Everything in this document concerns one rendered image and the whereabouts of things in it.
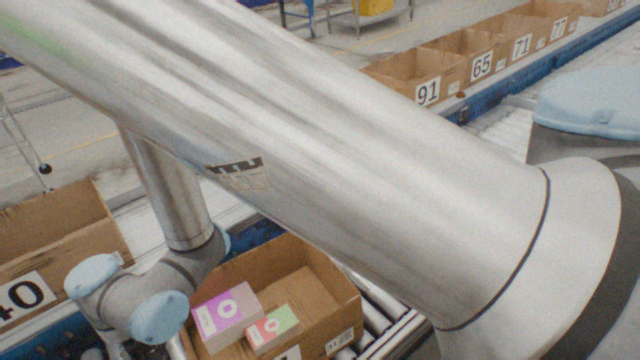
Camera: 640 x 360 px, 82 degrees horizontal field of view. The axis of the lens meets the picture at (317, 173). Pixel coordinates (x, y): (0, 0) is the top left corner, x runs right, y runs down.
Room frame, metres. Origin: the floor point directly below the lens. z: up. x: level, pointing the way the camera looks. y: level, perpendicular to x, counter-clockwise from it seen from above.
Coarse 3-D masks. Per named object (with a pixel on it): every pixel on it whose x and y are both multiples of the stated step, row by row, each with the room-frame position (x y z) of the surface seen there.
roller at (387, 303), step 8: (344, 272) 0.76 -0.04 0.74; (352, 272) 0.75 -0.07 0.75; (352, 280) 0.73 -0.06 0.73; (360, 280) 0.71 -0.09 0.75; (360, 288) 0.70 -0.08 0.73; (368, 288) 0.68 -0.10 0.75; (376, 288) 0.68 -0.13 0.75; (368, 296) 0.67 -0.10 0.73; (376, 296) 0.65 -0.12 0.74; (384, 296) 0.65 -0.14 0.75; (392, 296) 0.65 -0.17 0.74; (376, 304) 0.64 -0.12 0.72; (384, 304) 0.62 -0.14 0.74; (392, 304) 0.62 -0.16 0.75; (400, 304) 0.62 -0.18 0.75; (384, 312) 0.62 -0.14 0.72; (392, 312) 0.60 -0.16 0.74; (400, 312) 0.59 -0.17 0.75; (408, 312) 0.60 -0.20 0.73
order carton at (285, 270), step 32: (256, 256) 0.72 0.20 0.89; (288, 256) 0.77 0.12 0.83; (320, 256) 0.70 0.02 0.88; (224, 288) 0.67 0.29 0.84; (256, 288) 0.71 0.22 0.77; (288, 288) 0.71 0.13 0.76; (320, 288) 0.69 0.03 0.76; (352, 288) 0.57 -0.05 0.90; (192, 320) 0.62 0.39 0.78; (320, 320) 0.48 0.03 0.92; (352, 320) 0.52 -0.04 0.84; (192, 352) 0.51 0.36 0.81; (224, 352) 0.53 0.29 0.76; (320, 352) 0.48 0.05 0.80
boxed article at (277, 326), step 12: (276, 312) 0.61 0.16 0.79; (288, 312) 0.60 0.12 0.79; (252, 324) 0.58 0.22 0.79; (264, 324) 0.58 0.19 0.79; (276, 324) 0.57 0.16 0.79; (288, 324) 0.57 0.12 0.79; (252, 336) 0.55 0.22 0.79; (264, 336) 0.54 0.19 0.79; (276, 336) 0.54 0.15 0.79; (288, 336) 0.55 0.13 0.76; (252, 348) 0.53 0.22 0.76; (264, 348) 0.52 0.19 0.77
